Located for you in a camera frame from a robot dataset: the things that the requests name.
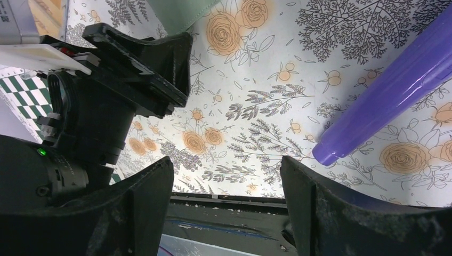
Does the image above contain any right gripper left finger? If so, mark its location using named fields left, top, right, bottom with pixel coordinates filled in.
left=1, top=157, right=174, bottom=255

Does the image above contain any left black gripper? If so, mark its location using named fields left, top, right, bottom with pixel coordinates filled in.
left=41, top=22, right=193, bottom=119

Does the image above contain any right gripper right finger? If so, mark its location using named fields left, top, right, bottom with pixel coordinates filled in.
left=280, top=156, right=451, bottom=255

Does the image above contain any green card holder wallet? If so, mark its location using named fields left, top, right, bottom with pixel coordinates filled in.
left=147, top=0, right=219, bottom=35

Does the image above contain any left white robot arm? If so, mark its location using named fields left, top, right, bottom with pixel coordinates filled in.
left=1, top=23, right=193, bottom=212

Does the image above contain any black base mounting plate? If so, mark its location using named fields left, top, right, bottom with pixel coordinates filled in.
left=163, top=193, right=297, bottom=255

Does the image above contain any green white chessboard mat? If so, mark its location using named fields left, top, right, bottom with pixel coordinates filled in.
left=1, top=66, right=52, bottom=143

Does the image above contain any floral table mat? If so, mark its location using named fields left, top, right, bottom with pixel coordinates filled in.
left=63, top=0, right=452, bottom=209

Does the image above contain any purple cylinder tube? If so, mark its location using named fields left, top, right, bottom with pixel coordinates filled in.
left=312, top=6, right=451, bottom=166

